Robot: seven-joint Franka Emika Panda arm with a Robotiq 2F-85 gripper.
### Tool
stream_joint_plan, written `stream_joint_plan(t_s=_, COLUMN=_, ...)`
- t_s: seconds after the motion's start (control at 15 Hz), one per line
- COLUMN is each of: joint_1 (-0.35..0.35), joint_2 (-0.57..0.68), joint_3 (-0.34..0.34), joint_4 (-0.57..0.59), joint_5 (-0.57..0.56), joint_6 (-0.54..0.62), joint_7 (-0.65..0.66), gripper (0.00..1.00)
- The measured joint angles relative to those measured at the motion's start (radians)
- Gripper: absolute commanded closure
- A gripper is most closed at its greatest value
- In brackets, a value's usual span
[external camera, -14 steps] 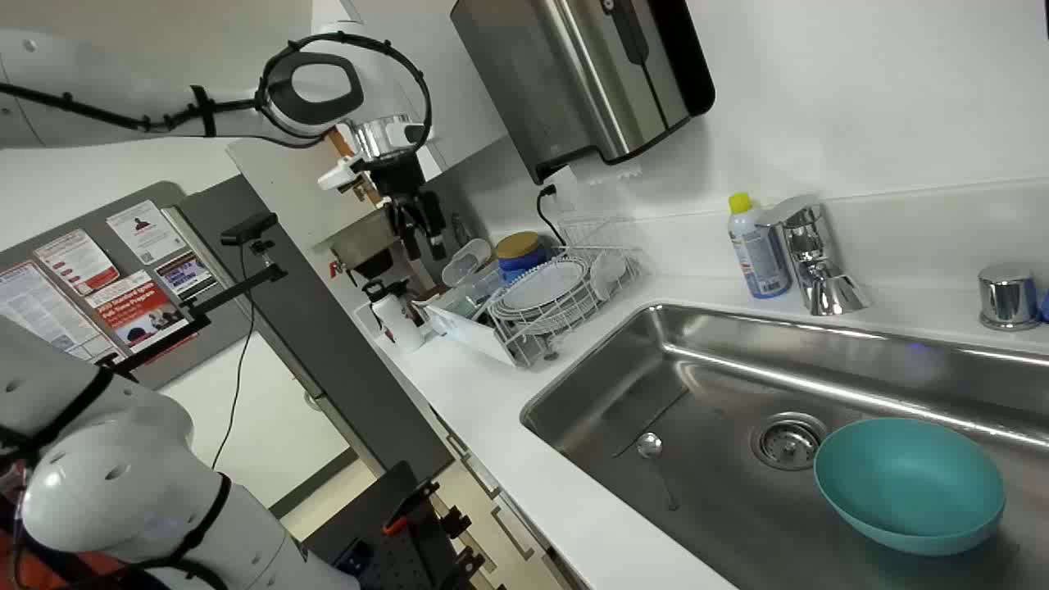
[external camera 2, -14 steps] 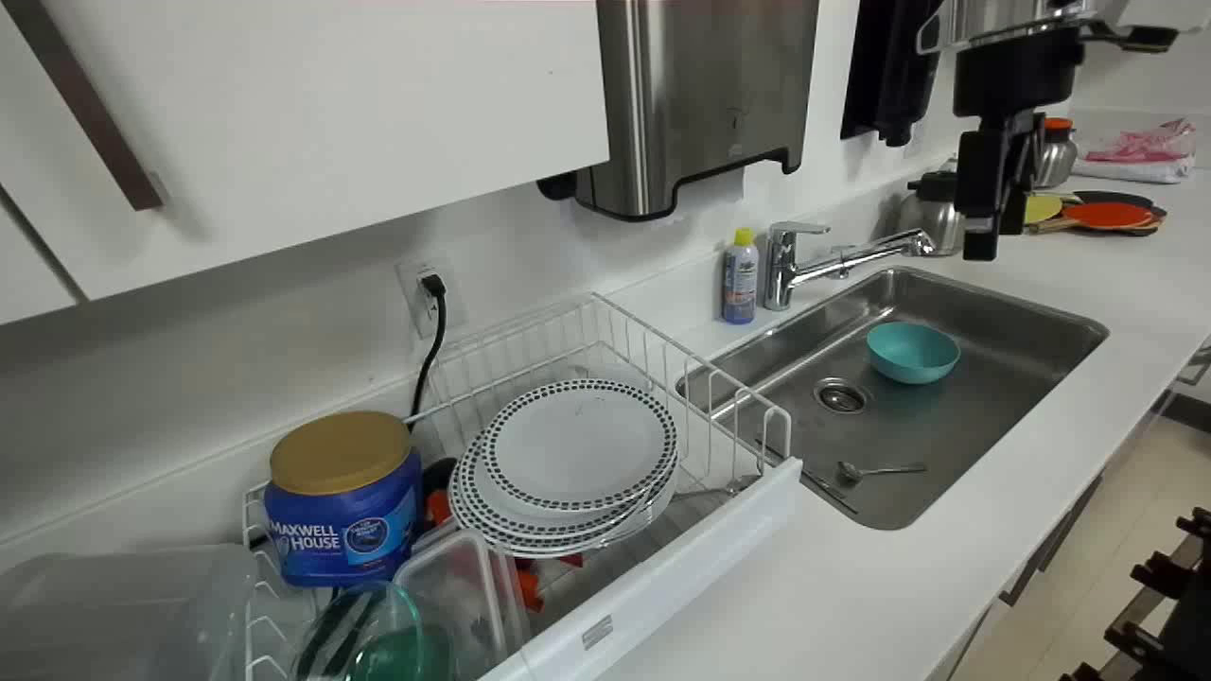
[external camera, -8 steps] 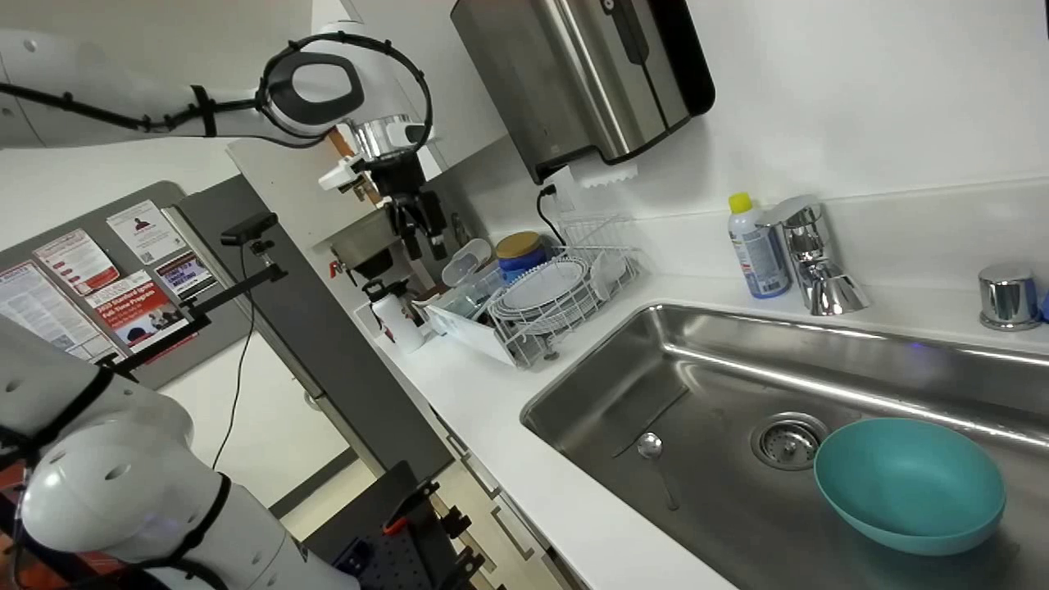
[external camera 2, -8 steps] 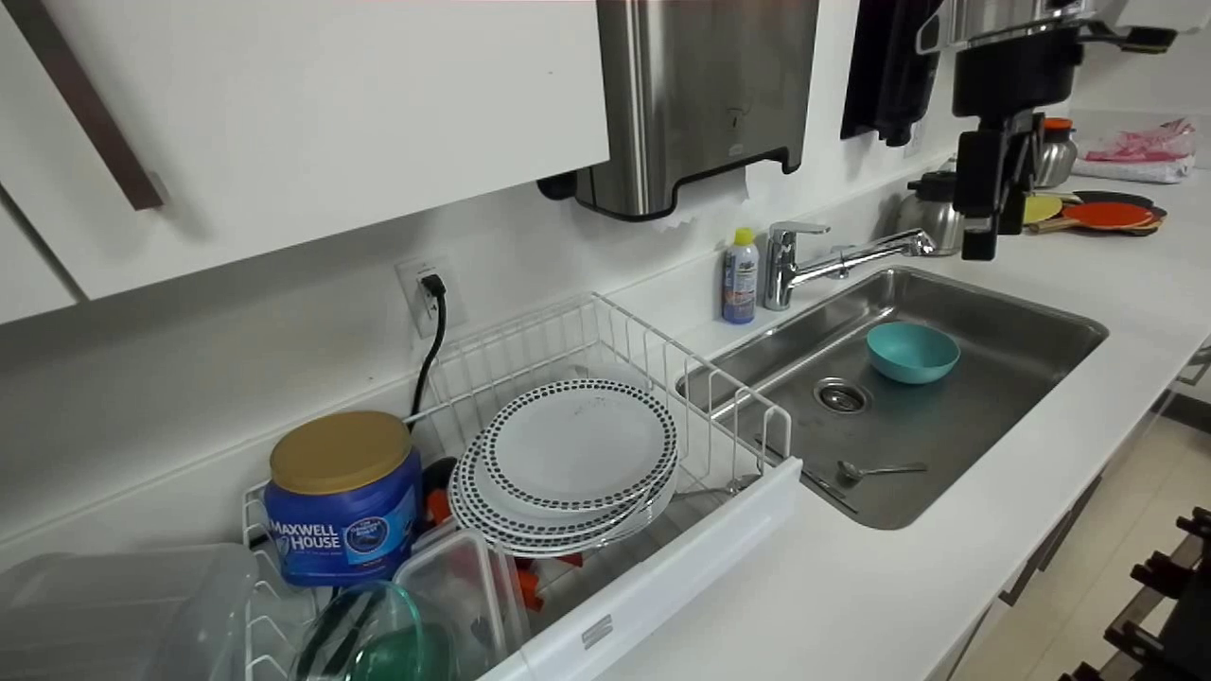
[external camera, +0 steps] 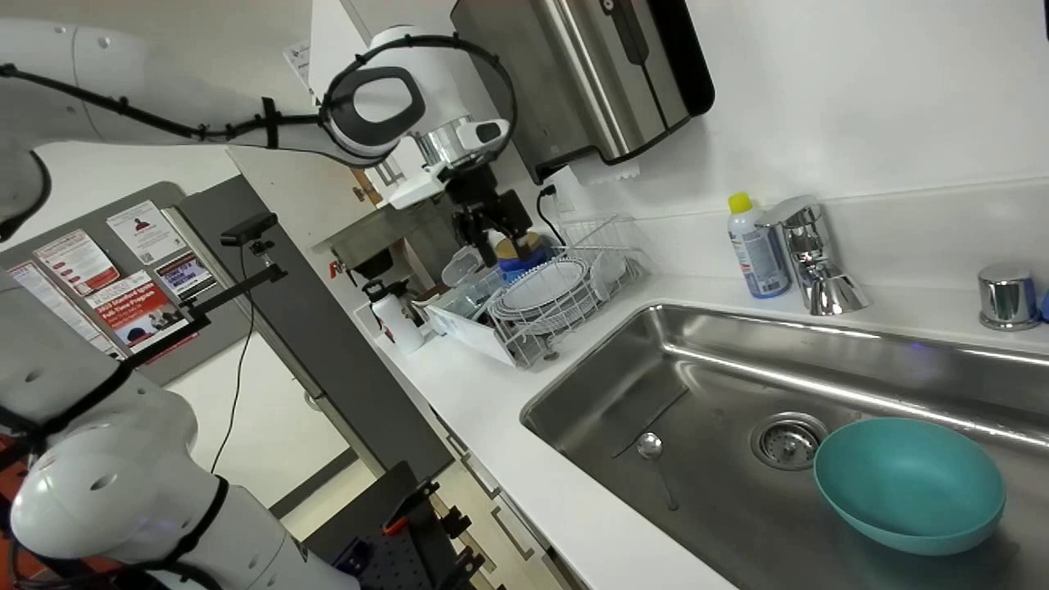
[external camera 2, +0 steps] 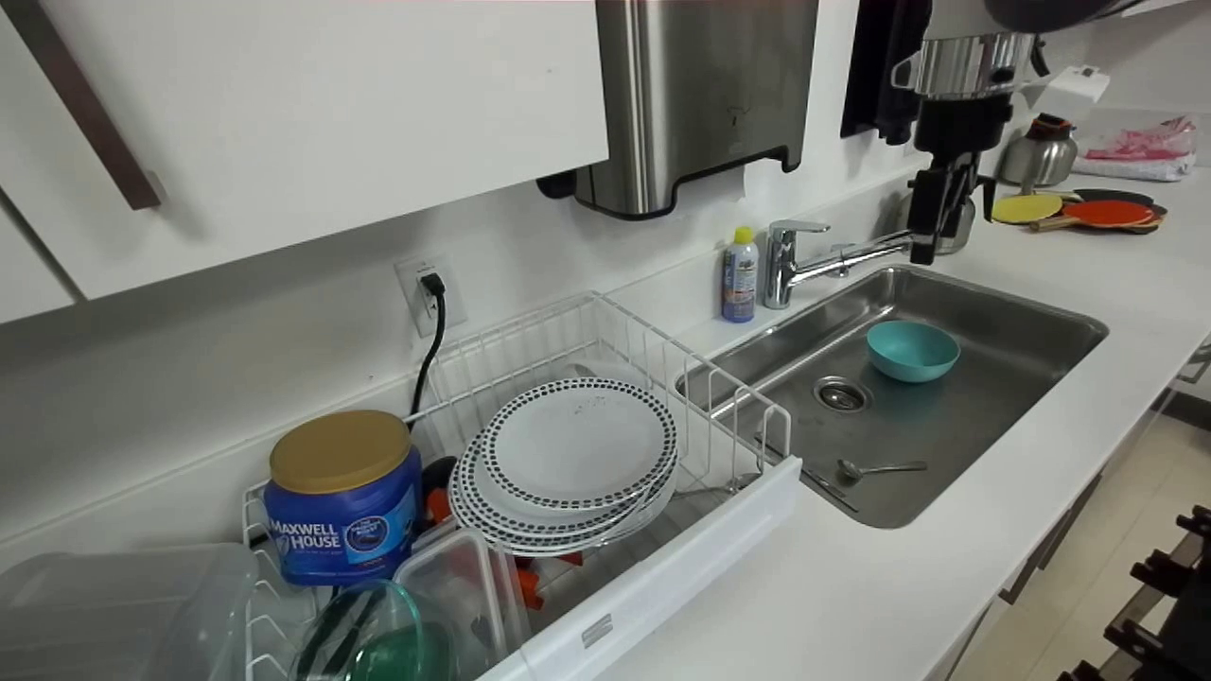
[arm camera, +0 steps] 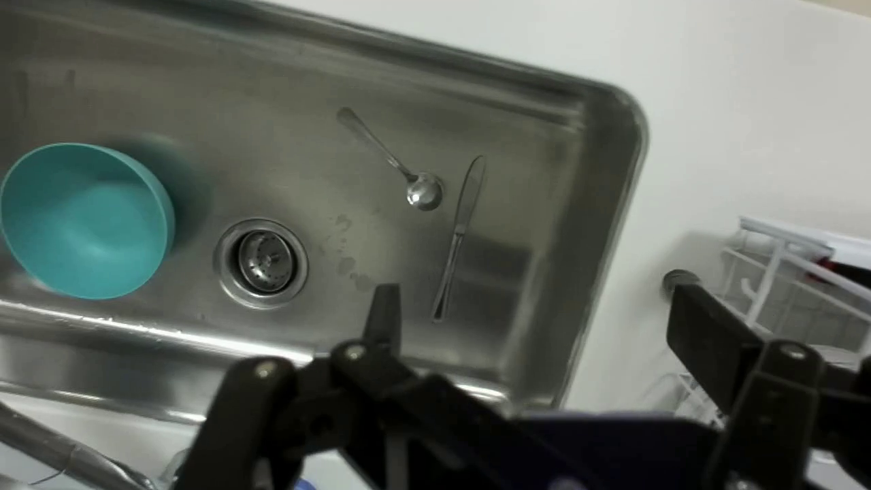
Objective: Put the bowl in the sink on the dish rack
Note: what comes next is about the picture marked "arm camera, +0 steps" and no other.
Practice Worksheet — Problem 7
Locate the white wire dish rack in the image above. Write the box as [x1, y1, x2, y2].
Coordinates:
[646, 215, 871, 431]

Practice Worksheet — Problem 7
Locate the grey braided cable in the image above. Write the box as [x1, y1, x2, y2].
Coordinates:
[0, 397, 158, 490]

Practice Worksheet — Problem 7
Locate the stainless steel sink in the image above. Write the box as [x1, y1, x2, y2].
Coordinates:
[0, 0, 649, 424]

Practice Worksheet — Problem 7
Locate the teal bowl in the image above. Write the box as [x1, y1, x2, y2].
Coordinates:
[0, 140, 178, 306]

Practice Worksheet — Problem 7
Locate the metal butter knife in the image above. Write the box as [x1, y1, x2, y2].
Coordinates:
[426, 152, 490, 321]

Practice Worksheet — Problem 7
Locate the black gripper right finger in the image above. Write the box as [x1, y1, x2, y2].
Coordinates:
[664, 269, 871, 490]

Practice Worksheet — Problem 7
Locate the round sink drain strainer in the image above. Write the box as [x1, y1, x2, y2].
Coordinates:
[211, 215, 312, 310]

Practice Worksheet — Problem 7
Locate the metal spoon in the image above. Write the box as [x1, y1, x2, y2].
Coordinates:
[333, 106, 446, 212]

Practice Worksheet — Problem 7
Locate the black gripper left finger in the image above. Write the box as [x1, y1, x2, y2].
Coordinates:
[171, 280, 565, 490]

